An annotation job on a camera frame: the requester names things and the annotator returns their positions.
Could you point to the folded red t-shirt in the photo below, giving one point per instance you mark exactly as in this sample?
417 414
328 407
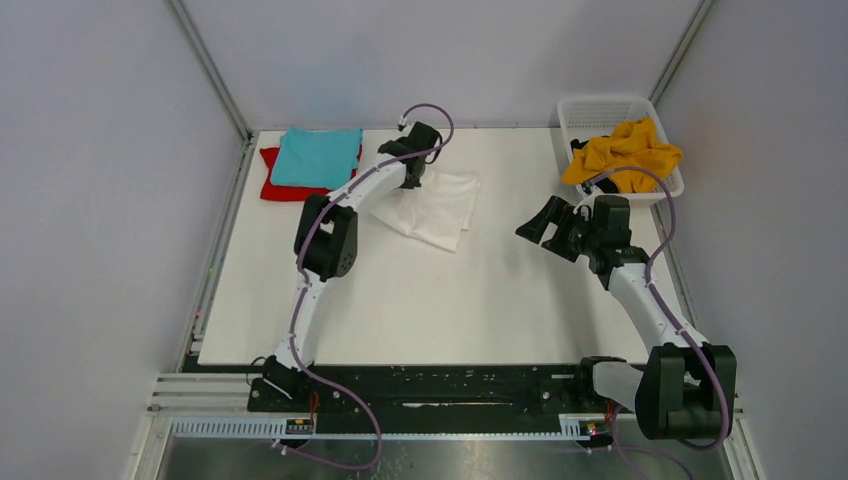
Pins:
291 192

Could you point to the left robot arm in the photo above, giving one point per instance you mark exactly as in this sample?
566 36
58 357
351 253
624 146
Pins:
326 247

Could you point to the white slotted cable duct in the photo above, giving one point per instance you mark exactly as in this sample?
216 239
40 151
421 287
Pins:
301 429

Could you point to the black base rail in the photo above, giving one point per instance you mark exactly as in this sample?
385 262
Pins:
360 399

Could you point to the yellow t-shirt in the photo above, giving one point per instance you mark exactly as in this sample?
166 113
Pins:
631 144

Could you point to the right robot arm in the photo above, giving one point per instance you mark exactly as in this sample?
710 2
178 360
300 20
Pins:
684 391

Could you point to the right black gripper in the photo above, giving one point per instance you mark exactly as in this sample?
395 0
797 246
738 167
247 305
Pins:
559 230

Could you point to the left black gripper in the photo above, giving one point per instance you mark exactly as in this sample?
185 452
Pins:
410 183

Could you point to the white plastic basket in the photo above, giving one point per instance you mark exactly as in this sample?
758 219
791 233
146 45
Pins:
585 117

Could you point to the white t-shirt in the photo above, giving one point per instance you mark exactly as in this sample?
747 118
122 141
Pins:
438 212

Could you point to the black garment in basket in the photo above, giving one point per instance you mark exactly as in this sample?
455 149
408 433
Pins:
604 185

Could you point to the folded teal t-shirt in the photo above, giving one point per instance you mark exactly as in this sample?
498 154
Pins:
301 139

